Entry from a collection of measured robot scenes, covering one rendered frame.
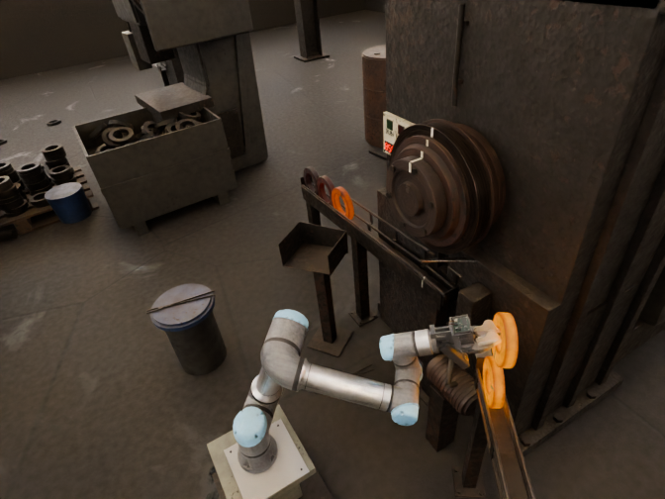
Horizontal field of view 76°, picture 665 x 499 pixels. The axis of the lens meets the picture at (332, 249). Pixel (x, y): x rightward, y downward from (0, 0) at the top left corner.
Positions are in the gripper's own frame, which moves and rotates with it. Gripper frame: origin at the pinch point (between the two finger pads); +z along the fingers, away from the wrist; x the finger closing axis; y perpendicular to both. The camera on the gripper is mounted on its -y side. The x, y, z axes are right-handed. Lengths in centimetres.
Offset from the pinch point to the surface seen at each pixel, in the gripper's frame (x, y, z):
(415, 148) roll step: 50, 40, -14
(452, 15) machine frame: 67, 71, 6
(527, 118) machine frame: 39, 44, 19
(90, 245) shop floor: 168, -20, -287
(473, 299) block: 27.1, -11.4, -6.0
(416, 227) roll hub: 40.6, 14.9, -19.6
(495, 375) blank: -3.0, -13.9, -4.8
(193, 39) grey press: 253, 80, -161
